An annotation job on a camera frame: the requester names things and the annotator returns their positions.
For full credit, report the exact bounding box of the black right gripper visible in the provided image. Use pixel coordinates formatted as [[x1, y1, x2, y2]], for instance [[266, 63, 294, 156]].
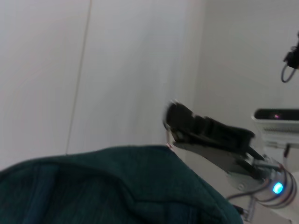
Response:
[[163, 100, 266, 181]]

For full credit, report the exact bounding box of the dark teal insulated bag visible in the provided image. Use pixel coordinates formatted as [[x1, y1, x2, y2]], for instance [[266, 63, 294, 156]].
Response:
[[0, 144, 245, 224]]

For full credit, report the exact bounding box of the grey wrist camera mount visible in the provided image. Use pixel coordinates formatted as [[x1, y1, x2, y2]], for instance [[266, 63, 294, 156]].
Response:
[[168, 134, 267, 194]]

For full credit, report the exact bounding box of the white robot head camera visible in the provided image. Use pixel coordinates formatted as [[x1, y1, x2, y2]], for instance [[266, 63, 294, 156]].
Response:
[[251, 108, 299, 148]]

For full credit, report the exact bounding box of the thin right gripper cable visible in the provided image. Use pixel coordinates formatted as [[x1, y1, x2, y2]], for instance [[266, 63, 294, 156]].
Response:
[[228, 190, 256, 222]]

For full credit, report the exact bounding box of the black cable loop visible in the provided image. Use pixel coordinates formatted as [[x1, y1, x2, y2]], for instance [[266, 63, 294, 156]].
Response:
[[281, 32, 299, 84]]

